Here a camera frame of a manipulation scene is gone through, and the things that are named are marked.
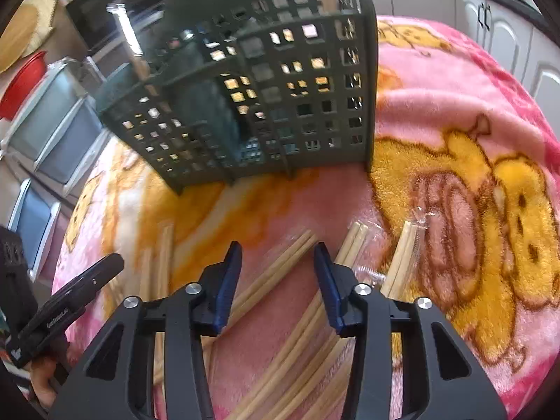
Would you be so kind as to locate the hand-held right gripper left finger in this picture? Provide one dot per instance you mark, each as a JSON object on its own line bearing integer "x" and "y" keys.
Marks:
{"x": 227, "y": 284}

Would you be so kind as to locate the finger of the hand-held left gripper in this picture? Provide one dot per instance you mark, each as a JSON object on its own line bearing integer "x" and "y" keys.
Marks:
{"x": 94, "y": 278}

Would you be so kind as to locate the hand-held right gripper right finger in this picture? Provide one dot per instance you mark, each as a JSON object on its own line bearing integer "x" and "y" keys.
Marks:
{"x": 329, "y": 288}

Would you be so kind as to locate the dark green utensil basket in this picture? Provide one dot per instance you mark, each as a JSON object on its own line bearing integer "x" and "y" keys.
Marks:
{"x": 201, "y": 100}

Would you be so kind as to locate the person's left hand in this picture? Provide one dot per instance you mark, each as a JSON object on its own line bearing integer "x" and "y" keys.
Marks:
{"x": 41, "y": 383}

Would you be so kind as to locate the grey plastic drawer unit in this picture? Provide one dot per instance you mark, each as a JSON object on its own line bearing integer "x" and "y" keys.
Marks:
{"x": 54, "y": 127}

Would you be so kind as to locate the red plastic basin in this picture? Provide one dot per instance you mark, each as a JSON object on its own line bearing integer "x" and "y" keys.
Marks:
{"x": 24, "y": 85}

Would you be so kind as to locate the pink printed blanket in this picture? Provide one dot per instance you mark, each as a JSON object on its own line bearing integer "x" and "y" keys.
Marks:
{"x": 415, "y": 109}

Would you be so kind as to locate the woven bamboo tray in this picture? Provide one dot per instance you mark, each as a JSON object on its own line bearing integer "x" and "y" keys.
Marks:
{"x": 24, "y": 30}

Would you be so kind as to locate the black microwave oven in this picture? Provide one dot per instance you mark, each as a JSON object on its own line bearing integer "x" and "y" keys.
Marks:
{"x": 118, "y": 8}

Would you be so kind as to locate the white lower kitchen cabinets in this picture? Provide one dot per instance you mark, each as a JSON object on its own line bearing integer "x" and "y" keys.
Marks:
{"x": 490, "y": 26}

